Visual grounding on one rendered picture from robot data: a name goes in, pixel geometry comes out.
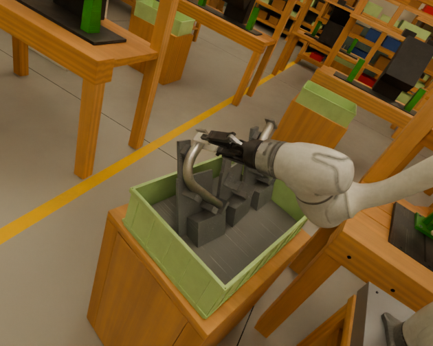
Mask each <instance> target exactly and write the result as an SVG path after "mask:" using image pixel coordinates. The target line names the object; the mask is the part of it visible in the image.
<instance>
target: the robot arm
mask: <svg viewBox="0 0 433 346"><path fill-rule="evenodd" d="M235 136H236V133H235V132H220V131H214V130H211V131H210V133H209V134H205V133H202V132H197V133H196V135H195V136H194V137H193V139H192V140H193V141H197V142H199V143H204V144H205V145H204V147H203V148H202V149H204V150H209V151H212V152H216V155H217V156H219V155H220V154H222V157H223V158H224V159H228V160H231V161H234V162H237V163H240V164H243V165H245V166H247V167H249V168H252V169H255V170H257V171H258V173H260V174H263V175H266V176H270V177H273V178H275V179H279V180H281V181H283V182H285V185H286V186H287V187H288V188H289V189H291V190H292V191H293V192H294V194H295V195H296V200H297V202H298V205H299V207H300V208H301V210H302V212H303V214H304V215H305V216H306V217H307V218H308V219H309V220H310V221H311V222H312V223H313V224H315V225H316V226H318V227H322V228H327V229H328V228H333V227H336V226H338V225H339V224H341V223H342V222H343V221H344V220H348V219H350V218H353V217H354V216H355V214H356V213H357V212H359V211H361V210H363V209H367V208H371V207H377V206H381V205H386V204H388V203H393V202H395V201H398V200H401V199H404V198H407V197H409V196H412V195H414V194H417V193H419V192H422V191H425V190H427V189H429V188H432V187H433V155H432V156H430V157H428V158H426V159H425V160H423V161H421V162H419V163H417V164H415V165H413V166H411V167H410V168H408V169H406V170H404V171H402V172H400V173H398V174H395V175H394V176H391V177H390V178H387V179H385V180H382V181H378V182H375V183H356V182H353V178H354V173H355V168H354V164H353V161H352V160H351V158H349V157H348V156H346V155H345V154H343V153H341V152H339V151H337V150H334V149H332V148H328V147H325V146H320V145H317V144H313V143H304V142H295V143H288V142H286V141H277V140H273V139H266V140H264V141H263V140H259V139H252V140H250V141H247V142H246V141H243V140H242V139H237V138H236V137H235ZM381 318H382V321H383V322H384V327H385V333H386V342H387V346H433V302H431V303H429V304H427V305H426V306H424V307H423V308H421V309H420V310H418V311H417V312H415V313H414V314H413V315H412V316H411V317H410V318H409V319H407V320H406V321H404V322H401V321H399V320H397V319H396V318H394V317H393V316H392V315H391V314H389V313H387V312H384V313H383V314H382V315H381Z"/></svg>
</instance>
